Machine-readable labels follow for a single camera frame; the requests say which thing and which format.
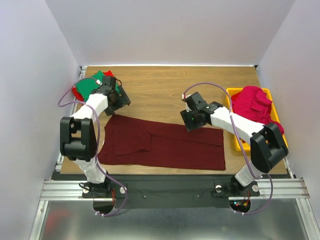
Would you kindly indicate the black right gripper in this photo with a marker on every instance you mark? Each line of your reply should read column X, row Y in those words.
column 191, row 122

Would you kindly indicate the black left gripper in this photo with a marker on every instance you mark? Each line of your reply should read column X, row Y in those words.
column 123, row 100

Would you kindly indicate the maroon t shirt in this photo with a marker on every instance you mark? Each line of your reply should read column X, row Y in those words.
column 132, row 141

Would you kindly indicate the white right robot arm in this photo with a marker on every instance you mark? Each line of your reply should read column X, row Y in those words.
column 267, row 145

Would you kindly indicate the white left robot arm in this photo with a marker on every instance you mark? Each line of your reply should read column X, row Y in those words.
column 80, row 132

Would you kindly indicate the green folded t shirt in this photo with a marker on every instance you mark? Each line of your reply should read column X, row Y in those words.
column 87, row 83

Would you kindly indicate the red t shirt in tray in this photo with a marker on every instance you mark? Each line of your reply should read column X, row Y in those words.
column 235, row 99

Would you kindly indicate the red folded t shirt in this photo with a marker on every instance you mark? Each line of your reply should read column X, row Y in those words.
column 77, row 93

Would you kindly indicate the magenta t shirt in tray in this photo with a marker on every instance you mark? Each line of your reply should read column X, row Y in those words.
column 256, row 107

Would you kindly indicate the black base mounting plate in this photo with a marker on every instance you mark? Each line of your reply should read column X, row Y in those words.
column 174, row 191

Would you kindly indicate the aluminium frame rail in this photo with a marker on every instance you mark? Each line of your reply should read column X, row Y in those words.
column 290, row 188

